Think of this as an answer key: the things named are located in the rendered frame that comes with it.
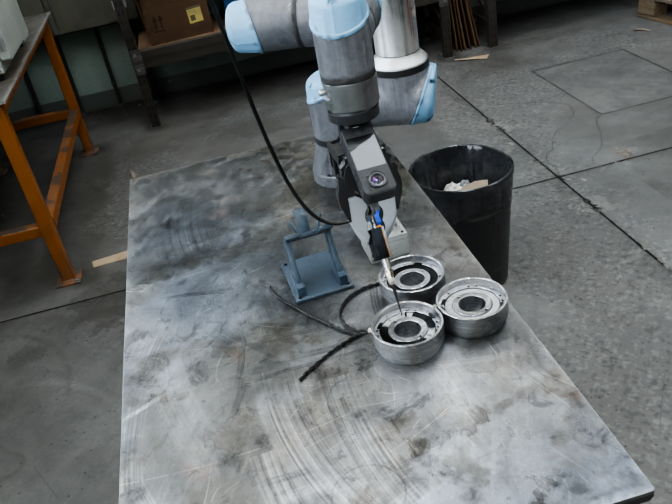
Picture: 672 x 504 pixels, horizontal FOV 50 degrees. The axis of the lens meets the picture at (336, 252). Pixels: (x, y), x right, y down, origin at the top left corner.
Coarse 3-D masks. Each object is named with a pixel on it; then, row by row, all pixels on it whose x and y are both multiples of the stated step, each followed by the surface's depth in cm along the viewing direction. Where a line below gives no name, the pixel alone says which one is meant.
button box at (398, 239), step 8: (368, 224) 129; (400, 224) 127; (392, 232) 125; (400, 232) 125; (392, 240) 125; (400, 240) 125; (368, 248) 125; (392, 248) 126; (400, 248) 126; (408, 248) 126; (368, 256) 128; (392, 256) 126; (400, 256) 127
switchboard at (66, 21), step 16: (32, 0) 417; (48, 0) 419; (64, 0) 421; (80, 0) 423; (96, 0) 425; (128, 0) 429; (64, 16) 425; (80, 16) 427; (96, 16) 429; (112, 16) 431; (128, 16) 433; (64, 32) 430; (96, 32) 452; (64, 64) 457; (112, 80) 469; (32, 96) 463
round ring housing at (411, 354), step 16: (400, 304) 109; (416, 304) 109; (384, 320) 108; (400, 320) 107; (416, 320) 107; (400, 336) 108; (416, 336) 103; (432, 336) 101; (384, 352) 103; (400, 352) 101; (416, 352) 101; (432, 352) 102
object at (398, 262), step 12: (396, 264) 119; (408, 264) 119; (432, 264) 118; (384, 276) 117; (396, 276) 117; (408, 276) 118; (420, 276) 117; (444, 276) 114; (384, 288) 113; (408, 288) 114; (432, 288) 111; (408, 300) 112; (420, 300) 112; (432, 300) 113
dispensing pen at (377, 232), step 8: (368, 208) 108; (376, 224) 108; (376, 232) 106; (376, 240) 106; (384, 240) 106; (376, 248) 106; (384, 248) 106; (376, 256) 108; (384, 256) 106; (384, 264) 108; (392, 272) 108; (392, 280) 108; (392, 288) 108
